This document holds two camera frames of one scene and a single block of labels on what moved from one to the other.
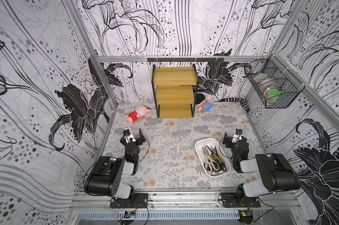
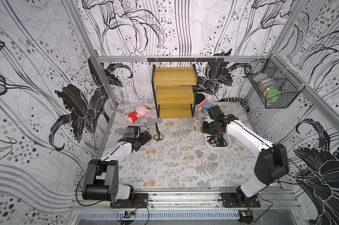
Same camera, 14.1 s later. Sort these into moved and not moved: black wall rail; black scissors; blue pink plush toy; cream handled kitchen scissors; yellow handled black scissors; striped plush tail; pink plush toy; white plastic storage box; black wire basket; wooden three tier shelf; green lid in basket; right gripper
Moved: right gripper; yellow handled black scissors; cream handled kitchen scissors; white plastic storage box; black scissors
Not moved: green lid in basket; black wall rail; pink plush toy; black wire basket; blue pink plush toy; wooden three tier shelf; striped plush tail
